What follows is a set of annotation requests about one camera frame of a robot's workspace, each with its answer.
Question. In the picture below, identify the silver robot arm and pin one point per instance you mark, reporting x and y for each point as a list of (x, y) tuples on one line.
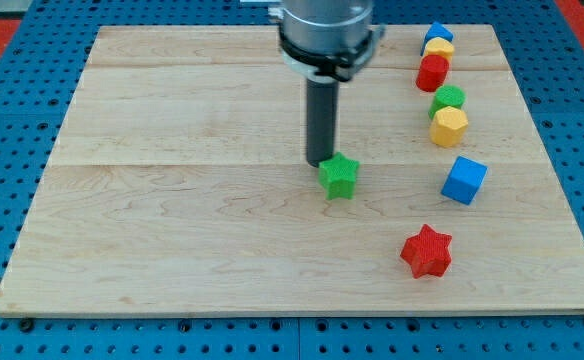
[(326, 41)]

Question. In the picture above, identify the yellow hexagon block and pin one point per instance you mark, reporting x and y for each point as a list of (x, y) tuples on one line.
[(448, 126)]

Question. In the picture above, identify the green star block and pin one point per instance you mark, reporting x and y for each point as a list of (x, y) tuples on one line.
[(338, 176)]

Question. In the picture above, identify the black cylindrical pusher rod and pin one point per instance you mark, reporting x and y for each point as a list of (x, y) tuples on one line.
[(321, 119)]

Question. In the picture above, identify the wooden board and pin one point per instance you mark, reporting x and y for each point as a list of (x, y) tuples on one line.
[(178, 187)]

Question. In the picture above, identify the red star block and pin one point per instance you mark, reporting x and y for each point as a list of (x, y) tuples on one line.
[(427, 253)]

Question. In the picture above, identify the blue cube block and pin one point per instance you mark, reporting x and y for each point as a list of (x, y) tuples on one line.
[(464, 180)]

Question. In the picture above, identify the green cylinder block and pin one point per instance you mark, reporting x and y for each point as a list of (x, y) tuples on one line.
[(447, 96)]

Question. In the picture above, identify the red cylinder block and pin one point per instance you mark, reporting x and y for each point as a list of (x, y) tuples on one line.
[(432, 73)]

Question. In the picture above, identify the yellow pentagon block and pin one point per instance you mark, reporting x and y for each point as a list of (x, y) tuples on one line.
[(440, 47)]

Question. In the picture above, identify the blue triangle block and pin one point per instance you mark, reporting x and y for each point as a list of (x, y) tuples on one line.
[(435, 30)]

